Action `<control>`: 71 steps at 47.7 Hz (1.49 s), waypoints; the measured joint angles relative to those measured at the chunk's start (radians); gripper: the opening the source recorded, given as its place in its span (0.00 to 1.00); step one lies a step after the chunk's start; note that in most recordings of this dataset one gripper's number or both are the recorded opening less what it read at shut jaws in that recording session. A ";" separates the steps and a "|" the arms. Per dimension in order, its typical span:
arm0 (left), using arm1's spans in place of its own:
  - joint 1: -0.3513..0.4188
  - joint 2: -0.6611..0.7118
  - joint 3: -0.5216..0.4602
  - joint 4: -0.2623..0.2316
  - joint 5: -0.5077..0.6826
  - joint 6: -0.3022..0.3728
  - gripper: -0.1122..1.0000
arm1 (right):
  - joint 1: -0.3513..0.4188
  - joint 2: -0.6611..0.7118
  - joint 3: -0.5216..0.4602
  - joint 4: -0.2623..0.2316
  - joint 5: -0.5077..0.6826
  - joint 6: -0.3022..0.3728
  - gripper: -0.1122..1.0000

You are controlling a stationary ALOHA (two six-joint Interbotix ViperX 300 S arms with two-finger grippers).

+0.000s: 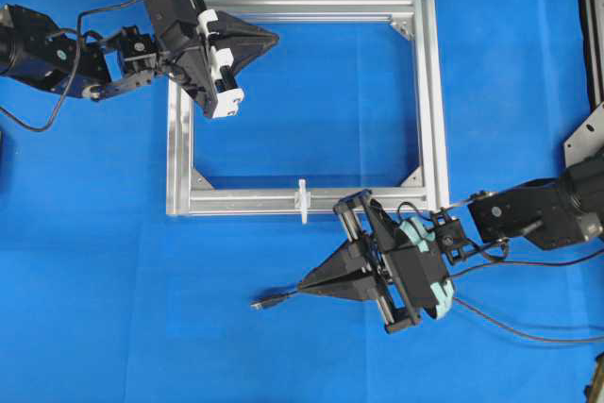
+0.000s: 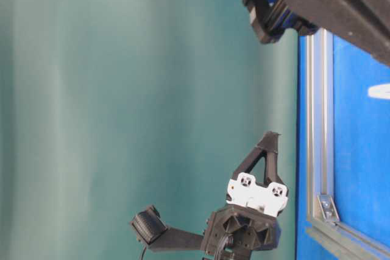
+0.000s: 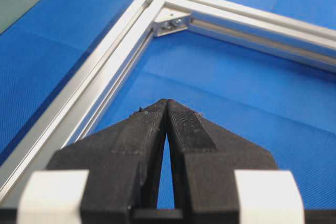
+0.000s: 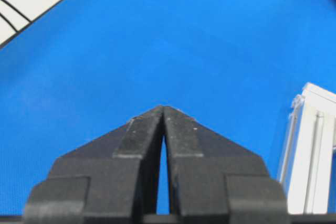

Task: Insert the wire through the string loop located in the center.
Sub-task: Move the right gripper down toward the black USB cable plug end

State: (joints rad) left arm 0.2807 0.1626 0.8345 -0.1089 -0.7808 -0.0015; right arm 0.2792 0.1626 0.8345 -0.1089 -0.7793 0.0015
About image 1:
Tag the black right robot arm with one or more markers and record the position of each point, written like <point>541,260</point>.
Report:
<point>550,213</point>

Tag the metal mounting bracket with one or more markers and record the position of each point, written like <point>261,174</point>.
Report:
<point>586,140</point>

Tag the white zip tie loop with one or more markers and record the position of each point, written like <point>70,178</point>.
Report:
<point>302,200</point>

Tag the black rail at edge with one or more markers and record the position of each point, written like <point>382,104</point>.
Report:
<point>591,21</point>

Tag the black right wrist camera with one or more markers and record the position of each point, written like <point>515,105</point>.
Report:
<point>410,265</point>

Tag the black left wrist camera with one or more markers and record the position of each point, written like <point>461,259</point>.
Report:
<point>174,22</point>

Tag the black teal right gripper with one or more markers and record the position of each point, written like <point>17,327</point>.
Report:
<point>342,274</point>

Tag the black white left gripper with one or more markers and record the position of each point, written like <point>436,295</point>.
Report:
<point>205,68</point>

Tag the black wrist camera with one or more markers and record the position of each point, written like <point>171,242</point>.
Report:
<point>174,22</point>
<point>410,265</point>

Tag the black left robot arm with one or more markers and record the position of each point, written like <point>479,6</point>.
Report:
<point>70,63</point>

